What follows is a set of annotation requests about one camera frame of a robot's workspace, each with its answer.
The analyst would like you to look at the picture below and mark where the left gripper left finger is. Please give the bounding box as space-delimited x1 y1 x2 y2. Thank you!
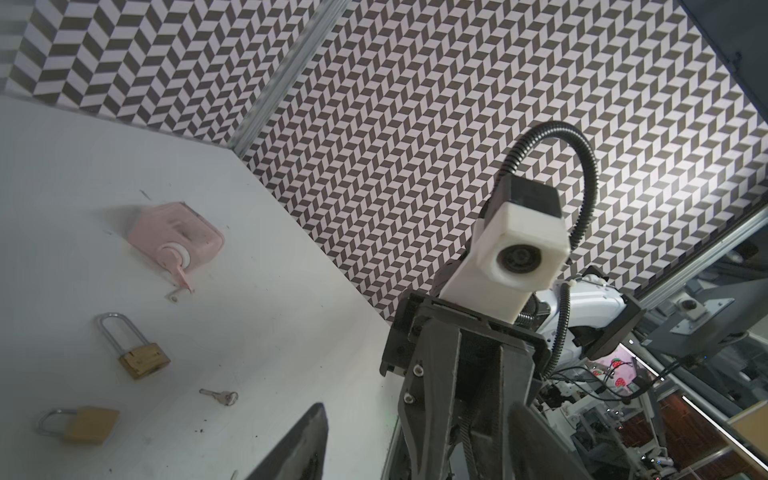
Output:
247 403 329 480

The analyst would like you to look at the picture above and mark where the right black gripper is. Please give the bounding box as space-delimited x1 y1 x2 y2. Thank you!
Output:
380 291 551 479

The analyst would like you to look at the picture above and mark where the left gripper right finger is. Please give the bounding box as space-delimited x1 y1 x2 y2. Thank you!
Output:
507 403 592 480

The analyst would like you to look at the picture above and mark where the long shackle brass padlock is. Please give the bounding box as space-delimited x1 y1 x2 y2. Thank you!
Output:
95 312 171 380

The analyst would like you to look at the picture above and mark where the small brass padlock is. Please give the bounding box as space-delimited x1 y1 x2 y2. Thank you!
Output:
35 407 120 445

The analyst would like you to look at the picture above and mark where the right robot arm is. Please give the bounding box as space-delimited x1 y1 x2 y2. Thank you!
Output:
380 121 642 479

